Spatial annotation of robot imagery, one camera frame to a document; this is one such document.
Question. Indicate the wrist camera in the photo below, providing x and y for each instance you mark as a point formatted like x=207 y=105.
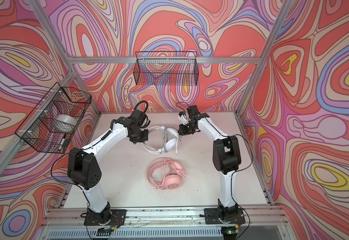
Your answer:
x=183 y=117
x=140 y=117

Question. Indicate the rear black wire basket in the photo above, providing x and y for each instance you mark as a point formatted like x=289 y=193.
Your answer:
x=166 y=68

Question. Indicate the left black wire basket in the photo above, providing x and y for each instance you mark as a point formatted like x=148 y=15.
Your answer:
x=39 y=133

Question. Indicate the white tape roll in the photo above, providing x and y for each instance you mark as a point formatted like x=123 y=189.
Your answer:
x=64 y=124

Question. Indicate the aluminium front rail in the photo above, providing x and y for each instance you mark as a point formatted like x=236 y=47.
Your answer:
x=256 y=215

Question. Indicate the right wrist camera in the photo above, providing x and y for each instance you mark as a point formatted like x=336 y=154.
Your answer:
x=183 y=117

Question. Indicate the pink cat-ear headphones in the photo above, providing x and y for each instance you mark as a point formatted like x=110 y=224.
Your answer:
x=171 y=174

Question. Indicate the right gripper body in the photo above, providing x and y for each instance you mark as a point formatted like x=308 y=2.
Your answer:
x=187 y=129

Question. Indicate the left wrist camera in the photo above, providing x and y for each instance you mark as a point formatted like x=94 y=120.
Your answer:
x=140 y=117

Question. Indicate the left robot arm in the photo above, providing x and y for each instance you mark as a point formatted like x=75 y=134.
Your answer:
x=84 y=169

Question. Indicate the slotted grey cable duct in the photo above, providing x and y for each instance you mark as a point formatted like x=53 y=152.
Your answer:
x=133 y=234

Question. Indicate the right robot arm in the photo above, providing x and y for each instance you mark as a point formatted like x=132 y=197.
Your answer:
x=226 y=159

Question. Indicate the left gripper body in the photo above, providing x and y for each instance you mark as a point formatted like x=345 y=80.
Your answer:
x=141 y=136

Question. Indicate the black wire basket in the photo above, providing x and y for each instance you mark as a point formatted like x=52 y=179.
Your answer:
x=39 y=133
x=166 y=68

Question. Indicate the white headphones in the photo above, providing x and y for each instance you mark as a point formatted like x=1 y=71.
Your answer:
x=170 y=139

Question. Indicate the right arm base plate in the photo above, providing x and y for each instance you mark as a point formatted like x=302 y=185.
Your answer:
x=220 y=215

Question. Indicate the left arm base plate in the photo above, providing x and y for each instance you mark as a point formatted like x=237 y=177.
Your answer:
x=113 y=218

